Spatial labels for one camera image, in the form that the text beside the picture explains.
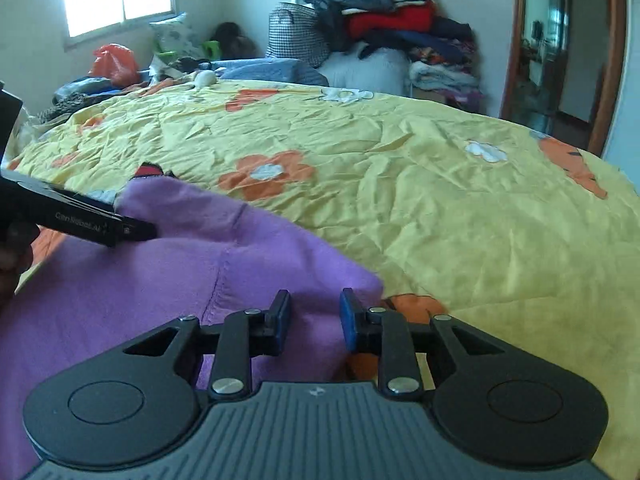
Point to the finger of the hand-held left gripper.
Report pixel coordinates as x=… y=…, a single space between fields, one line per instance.
x=140 y=229

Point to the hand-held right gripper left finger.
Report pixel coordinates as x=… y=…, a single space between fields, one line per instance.
x=283 y=321

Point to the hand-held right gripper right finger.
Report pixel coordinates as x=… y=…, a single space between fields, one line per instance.
x=348 y=321

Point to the purple sweater with red trim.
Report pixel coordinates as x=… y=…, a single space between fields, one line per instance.
x=150 y=285

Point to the pile of folded clothes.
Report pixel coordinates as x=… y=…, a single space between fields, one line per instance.
x=395 y=22

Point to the person's left hand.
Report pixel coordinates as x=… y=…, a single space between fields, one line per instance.
x=12 y=275

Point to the dark patterned cloth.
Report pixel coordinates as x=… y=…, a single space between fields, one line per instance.
x=80 y=92

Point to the yellow floral bedspread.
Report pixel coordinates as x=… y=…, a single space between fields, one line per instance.
x=400 y=185

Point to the orange plastic bag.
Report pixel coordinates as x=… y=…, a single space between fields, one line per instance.
x=115 y=65

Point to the green plastic item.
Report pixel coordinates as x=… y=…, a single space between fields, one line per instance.
x=212 y=49

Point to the floral pillow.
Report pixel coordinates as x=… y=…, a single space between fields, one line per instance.
x=175 y=32

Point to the blue quilt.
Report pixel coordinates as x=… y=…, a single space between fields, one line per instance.
x=270 y=67

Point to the dark bag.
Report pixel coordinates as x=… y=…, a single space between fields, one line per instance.
x=235 y=40

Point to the white bedding bundle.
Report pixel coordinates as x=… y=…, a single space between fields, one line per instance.
x=370 y=72

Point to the wooden framed mirror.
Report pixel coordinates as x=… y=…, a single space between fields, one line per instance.
x=612 y=60

